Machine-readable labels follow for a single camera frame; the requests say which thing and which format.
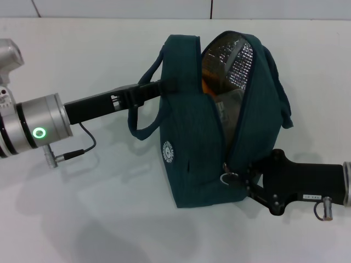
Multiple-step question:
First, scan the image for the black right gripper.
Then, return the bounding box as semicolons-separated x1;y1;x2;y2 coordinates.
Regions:
225;148;347;217

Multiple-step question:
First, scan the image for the dark arm cable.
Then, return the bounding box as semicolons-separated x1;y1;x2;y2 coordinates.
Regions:
313;201;326;220
56;122;97;161

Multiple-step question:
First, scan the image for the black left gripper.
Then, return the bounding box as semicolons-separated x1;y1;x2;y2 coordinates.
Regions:
63;77;178;125

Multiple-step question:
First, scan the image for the dark teal lunch bag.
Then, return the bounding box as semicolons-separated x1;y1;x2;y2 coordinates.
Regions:
127;31;295;210

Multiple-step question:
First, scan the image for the dark left arm cable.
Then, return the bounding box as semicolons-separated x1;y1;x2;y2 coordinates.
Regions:
56;122;97;161

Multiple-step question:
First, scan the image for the orange pear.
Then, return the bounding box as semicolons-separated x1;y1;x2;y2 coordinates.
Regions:
201;78;218;96

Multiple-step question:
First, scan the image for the clear blue-rimmed food container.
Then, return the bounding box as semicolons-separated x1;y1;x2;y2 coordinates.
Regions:
212;89;245;143

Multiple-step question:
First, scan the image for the dark right arm cable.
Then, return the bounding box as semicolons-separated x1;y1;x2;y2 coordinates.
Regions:
313;201;326;220

